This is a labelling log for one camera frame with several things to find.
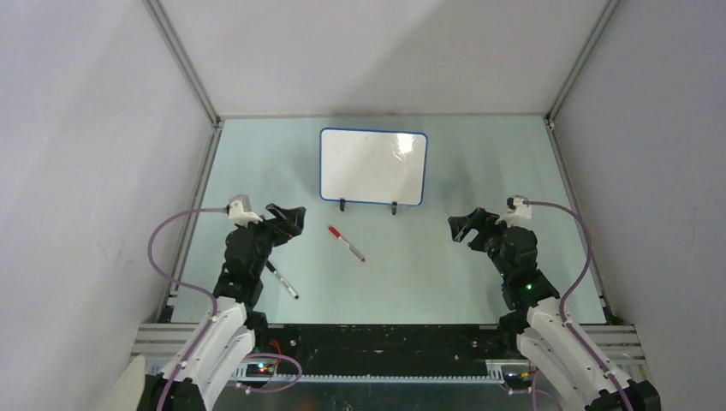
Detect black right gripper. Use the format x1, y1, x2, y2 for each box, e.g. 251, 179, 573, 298
449, 207, 521, 280

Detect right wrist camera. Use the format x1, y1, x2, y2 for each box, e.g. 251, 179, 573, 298
497, 195, 533, 227

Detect black whiteboard marker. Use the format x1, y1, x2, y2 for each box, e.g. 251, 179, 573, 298
265, 261, 300, 300

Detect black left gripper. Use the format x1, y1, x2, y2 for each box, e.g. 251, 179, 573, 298
235, 204, 305, 277

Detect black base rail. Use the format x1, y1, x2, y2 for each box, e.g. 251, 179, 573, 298
131, 323, 650, 383

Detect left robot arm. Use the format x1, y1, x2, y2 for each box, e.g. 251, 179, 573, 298
136, 195, 306, 410

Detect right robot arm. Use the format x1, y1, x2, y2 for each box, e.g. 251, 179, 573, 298
448, 203, 662, 410

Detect white blue-framed whiteboard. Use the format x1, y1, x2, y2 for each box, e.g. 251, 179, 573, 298
318, 127, 429, 206

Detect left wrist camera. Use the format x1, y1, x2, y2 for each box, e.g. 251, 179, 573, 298
226, 194, 263, 228

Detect red whiteboard marker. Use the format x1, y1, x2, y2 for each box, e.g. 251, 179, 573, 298
328, 225, 366, 263

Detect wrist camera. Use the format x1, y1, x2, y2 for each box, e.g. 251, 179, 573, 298
226, 194, 263, 228
497, 195, 533, 227

